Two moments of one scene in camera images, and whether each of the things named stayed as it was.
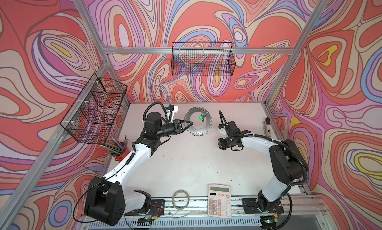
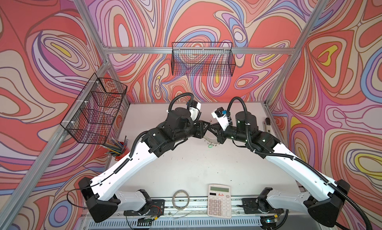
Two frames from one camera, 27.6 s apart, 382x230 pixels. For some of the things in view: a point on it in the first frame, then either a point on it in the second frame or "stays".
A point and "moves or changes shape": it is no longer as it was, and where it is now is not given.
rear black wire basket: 202,58 stays
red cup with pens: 116,148 stays
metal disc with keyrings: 201,131 moves or changes shape
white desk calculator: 219,201 stays
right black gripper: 223,145 to 217,128
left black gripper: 177,127 to 200,125
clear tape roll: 176,207 stays
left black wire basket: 91,118 stays
